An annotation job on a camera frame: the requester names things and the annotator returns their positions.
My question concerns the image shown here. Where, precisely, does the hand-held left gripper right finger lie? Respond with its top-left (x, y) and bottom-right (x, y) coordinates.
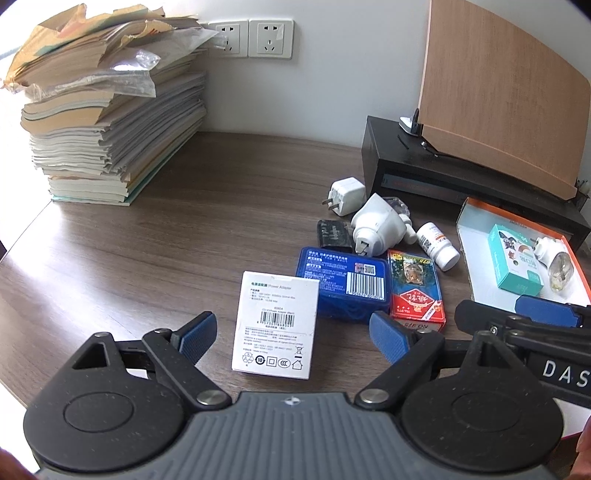
top-left (353, 310), bottom-right (514, 411)

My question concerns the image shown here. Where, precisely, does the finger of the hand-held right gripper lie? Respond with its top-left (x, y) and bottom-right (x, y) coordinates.
top-left (514, 294), bottom-right (591, 329)
top-left (455, 300), bottom-right (511, 334)

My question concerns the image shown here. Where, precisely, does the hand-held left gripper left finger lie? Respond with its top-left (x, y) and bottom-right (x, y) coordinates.
top-left (68, 311), bottom-right (234, 411)

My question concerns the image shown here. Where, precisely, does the red playing card box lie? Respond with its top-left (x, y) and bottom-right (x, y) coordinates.
top-left (387, 249), bottom-right (448, 334)

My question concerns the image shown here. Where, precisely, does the blue plastic box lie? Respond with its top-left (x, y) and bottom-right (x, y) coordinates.
top-left (295, 246), bottom-right (390, 322)

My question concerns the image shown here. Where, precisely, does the white adapter box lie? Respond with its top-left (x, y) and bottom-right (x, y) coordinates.
top-left (231, 271), bottom-right (321, 380)

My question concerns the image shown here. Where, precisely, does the orange-edged cardboard tray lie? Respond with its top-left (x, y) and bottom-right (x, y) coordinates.
top-left (456, 197), bottom-right (591, 309)

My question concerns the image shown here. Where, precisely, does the white plug-in repellent heater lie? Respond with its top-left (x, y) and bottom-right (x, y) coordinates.
top-left (351, 193), bottom-right (407, 257)

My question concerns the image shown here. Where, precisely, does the repellent heater with clear bottle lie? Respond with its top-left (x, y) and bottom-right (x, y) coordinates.
top-left (531, 235), bottom-right (574, 294)

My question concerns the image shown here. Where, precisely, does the teal bandage box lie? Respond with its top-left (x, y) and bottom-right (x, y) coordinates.
top-left (488, 224), bottom-right (545, 295)

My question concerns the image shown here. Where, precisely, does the white pill bottle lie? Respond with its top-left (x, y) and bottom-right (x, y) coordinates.
top-left (417, 222), bottom-right (461, 272)

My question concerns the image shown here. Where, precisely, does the black charger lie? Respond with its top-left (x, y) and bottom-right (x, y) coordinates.
top-left (316, 219), bottom-right (356, 253)

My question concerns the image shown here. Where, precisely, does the glass bottle with white cap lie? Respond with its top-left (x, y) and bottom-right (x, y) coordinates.
top-left (385, 196), bottom-right (419, 244)

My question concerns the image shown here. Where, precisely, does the white usb charger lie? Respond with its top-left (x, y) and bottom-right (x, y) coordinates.
top-left (320, 178), bottom-right (366, 217)

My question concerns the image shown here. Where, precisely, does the black monitor riser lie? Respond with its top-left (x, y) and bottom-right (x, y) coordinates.
top-left (361, 115), bottom-right (588, 253)

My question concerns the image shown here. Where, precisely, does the wooden book stand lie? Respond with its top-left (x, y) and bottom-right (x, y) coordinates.
top-left (418, 0), bottom-right (591, 200)

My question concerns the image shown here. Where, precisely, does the stack of books and papers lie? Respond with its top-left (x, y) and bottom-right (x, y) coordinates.
top-left (2, 4), bottom-right (209, 206)

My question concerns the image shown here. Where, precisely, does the clear plastic bag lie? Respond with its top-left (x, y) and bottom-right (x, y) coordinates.
top-left (98, 27), bottom-right (219, 99)

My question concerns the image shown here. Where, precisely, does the white wall socket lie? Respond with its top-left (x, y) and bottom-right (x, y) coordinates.
top-left (203, 19), bottom-right (250, 59)
top-left (248, 18), bottom-right (295, 60)

